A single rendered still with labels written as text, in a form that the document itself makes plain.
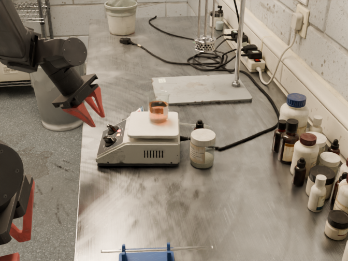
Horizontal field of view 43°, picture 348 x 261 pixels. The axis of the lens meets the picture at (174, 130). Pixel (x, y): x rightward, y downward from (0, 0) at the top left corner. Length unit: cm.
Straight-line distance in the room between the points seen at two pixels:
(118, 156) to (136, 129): 8
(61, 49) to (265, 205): 53
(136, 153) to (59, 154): 154
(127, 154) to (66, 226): 107
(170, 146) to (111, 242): 28
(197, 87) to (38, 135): 150
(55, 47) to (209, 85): 69
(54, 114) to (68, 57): 182
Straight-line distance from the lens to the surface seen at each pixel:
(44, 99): 270
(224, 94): 142
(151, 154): 105
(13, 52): 89
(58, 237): 203
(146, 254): 84
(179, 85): 146
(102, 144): 110
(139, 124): 108
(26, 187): 52
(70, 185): 231
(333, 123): 119
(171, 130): 105
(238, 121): 128
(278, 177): 107
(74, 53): 92
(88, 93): 100
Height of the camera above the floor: 136
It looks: 30 degrees down
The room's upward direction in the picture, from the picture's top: 1 degrees clockwise
